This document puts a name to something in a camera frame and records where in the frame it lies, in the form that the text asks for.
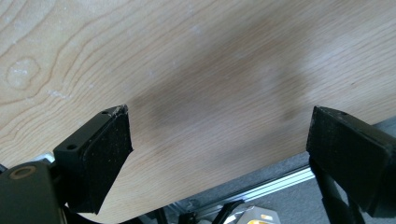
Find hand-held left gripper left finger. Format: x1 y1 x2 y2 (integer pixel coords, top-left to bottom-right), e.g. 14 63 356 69
52 104 134 216

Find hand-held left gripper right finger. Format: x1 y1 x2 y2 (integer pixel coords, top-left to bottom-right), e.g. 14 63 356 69
305 105 396 218

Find white and yellow device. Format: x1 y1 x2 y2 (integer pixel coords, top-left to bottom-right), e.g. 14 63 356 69
224 204 281 224

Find aluminium frame rail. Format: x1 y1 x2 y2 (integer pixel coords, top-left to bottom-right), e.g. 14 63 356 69
167 166 316 220

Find black bracket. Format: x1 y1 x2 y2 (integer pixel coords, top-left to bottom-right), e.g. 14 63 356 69
212 200 246 224

